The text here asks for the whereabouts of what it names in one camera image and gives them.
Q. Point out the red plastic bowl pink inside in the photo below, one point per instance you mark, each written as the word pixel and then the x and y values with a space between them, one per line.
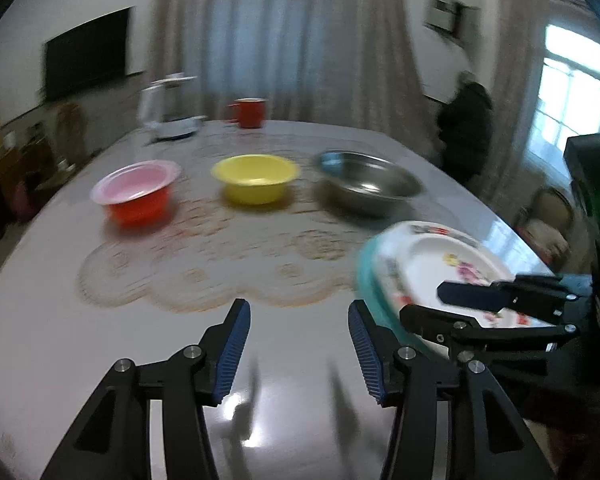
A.
pixel 140 210

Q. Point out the grey wall panel box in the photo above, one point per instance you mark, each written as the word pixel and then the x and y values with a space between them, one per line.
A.
pixel 445 10

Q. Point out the cushioned wooden chair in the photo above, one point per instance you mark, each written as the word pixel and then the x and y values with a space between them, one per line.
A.
pixel 550 220

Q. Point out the beige narrow curtain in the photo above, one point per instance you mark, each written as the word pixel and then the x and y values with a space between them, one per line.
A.
pixel 515 60

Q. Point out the pink bag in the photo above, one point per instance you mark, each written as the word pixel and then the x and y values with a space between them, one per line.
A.
pixel 22 202

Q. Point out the black wall television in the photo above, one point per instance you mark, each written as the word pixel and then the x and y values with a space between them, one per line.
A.
pixel 85 55

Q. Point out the red mug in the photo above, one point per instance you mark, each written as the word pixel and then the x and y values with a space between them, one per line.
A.
pixel 250 115

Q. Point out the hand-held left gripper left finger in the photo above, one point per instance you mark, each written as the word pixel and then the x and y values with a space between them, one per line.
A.
pixel 232 350

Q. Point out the yellow plastic bowl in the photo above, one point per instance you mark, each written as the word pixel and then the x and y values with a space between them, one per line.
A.
pixel 255 190

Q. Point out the stainless steel bowl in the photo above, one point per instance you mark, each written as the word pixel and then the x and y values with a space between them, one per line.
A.
pixel 365 180

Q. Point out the small white floral plate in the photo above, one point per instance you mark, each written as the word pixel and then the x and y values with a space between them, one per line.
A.
pixel 430 265

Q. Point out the large white patterned plate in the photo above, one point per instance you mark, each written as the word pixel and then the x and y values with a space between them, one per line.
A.
pixel 390 265

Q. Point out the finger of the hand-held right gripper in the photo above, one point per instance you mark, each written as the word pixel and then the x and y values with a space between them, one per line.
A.
pixel 480 295
pixel 430 322

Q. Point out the teal plastic plate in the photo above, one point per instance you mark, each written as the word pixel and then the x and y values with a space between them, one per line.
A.
pixel 367 280

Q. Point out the wooden desk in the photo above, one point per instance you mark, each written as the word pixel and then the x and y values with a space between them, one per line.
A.
pixel 0 165

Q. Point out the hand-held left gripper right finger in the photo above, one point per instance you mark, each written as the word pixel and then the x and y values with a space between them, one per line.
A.
pixel 367 355

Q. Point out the carved wooden chair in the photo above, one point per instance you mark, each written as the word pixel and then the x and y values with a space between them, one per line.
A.
pixel 72 130

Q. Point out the bright window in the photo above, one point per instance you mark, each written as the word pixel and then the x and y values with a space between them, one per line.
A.
pixel 570 85

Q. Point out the beige wide curtain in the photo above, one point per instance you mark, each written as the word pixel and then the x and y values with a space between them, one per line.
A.
pixel 280 35

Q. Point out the white electric kettle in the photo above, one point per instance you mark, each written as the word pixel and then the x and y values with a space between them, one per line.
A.
pixel 152 105

